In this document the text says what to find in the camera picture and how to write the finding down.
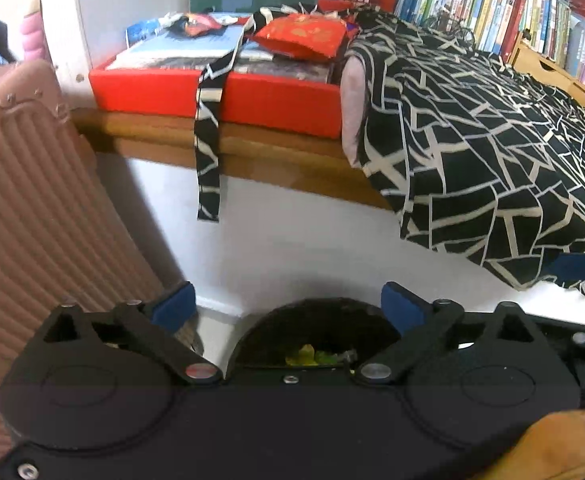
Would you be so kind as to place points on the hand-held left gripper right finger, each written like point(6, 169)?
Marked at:
point(402, 305)

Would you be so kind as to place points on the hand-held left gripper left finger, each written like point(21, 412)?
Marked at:
point(175, 306)

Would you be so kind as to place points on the black trash bin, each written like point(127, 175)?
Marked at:
point(322, 322)

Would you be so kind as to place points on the yellow wrapper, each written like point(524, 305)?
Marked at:
point(305, 355)

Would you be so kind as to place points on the black and white patterned blanket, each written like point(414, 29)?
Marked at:
point(497, 160)

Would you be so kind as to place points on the pink ribbed suitcase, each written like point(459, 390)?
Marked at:
point(37, 210)

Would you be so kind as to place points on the pink pillow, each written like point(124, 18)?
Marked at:
point(355, 115)

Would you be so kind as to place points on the wooden drawer organizer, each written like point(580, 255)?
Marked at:
point(557, 72)

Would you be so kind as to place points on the red cardboard box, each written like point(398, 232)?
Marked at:
point(147, 92)

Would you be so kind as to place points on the photo magazine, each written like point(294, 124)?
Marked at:
point(172, 52)

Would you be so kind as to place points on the row of colourful books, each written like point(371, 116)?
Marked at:
point(512, 5)

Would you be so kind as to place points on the blue booklet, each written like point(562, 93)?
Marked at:
point(145, 32)

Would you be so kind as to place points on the black bicycle model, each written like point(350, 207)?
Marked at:
point(450, 27)

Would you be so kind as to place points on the small dark red wrapper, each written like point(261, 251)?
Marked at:
point(195, 25)

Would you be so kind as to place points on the red snack bag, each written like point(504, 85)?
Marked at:
point(302, 37)

